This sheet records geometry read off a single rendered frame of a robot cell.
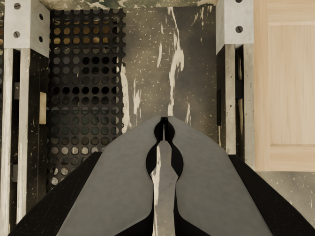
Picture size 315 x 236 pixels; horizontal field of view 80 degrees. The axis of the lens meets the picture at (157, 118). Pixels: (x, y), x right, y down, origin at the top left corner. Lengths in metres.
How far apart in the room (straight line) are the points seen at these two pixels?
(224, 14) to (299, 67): 0.22
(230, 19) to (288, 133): 0.29
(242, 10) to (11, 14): 0.51
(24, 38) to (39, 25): 0.06
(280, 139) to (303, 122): 0.07
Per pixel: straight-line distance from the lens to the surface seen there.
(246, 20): 0.49
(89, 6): 0.59
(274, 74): 0.54
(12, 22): 0.58
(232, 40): 0.46
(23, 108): 0.51
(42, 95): 0.56
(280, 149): 0.53
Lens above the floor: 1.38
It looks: 32 degrees down
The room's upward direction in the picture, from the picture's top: 178 degrees counter-clockwise
